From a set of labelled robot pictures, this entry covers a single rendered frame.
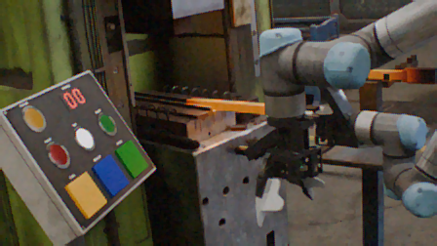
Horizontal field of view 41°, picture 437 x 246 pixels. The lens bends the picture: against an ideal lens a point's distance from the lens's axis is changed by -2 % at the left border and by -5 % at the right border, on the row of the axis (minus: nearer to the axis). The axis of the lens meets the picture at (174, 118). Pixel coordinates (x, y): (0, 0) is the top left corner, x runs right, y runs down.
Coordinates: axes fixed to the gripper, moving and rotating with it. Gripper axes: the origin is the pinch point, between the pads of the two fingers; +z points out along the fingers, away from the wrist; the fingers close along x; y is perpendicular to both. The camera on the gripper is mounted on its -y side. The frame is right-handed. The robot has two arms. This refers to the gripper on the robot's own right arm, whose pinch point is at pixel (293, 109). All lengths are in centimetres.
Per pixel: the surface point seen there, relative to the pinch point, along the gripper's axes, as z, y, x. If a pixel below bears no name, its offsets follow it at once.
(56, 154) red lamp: 7, -8, -65
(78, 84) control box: 21, -17, -48
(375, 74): -2.1, -0.2, 39.2
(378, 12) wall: 358, 78, 696
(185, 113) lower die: 32.6, 2.3, -7.7
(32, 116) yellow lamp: 11, -16, -66
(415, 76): -13.7, 0.4, 42.2
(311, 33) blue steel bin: 209, 38, 305
